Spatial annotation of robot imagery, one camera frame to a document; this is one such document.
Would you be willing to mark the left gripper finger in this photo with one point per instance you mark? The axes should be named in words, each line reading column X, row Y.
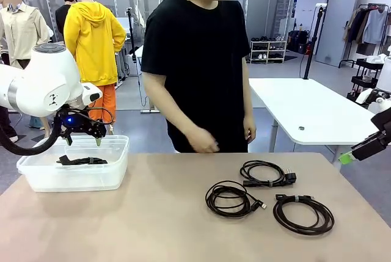
column 99, row 130
column 69, row 140

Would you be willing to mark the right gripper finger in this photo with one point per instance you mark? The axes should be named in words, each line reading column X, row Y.
column 371, row 140
column 372, row 150

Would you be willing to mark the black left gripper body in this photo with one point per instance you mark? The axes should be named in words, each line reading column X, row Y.
column 76, row 120

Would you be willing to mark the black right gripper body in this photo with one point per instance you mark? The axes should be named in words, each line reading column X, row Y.
column 384, row 121

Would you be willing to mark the person's right forearm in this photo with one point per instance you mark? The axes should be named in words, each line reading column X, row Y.
column 159, row 103

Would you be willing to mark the person's left forearm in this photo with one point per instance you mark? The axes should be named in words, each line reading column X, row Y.
column 249, row 91

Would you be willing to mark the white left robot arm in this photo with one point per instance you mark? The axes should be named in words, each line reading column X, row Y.
column 46, row 75

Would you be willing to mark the person's right hand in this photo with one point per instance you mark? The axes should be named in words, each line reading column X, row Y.
column 206, row 145

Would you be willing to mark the person's left hand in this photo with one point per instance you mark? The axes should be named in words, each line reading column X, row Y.
column 250, row 129

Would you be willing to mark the clear plastic storage container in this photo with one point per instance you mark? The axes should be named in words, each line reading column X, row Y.
column 76, row 179

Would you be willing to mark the black utility cart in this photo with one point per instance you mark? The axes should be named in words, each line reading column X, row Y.
column 365, row 82

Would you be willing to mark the white plastic bag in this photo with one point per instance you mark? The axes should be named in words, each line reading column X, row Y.
column 375, row 59

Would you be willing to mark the large white table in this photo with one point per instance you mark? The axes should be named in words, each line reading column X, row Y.
column 305, row 106

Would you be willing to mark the mannequin in yellow hoodie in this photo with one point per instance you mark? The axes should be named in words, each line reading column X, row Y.
column 91, row 45

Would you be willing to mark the clothes rack with garments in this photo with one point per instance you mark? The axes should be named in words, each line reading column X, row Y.
column 366, row 27

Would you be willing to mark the mannequin in beige shirt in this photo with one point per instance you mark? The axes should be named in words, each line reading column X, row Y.
column 21, row 30

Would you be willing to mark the background person in black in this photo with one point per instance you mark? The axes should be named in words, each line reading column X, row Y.
column 62, row 14

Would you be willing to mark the grey partition panel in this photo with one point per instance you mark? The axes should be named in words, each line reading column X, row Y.
column 336, row 24

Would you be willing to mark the black backpack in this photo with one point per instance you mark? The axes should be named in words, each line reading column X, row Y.
column 296, row 42

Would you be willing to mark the person in black T-shirt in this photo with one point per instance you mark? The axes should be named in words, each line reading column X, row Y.
column 198, row 60

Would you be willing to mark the white shoe rack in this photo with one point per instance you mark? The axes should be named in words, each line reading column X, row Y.
column 268, row 49

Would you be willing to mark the black camera tripod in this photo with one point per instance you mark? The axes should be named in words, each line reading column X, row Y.
column 132, row 36

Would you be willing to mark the black camera pole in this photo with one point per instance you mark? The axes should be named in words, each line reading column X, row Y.
column 311, row 45

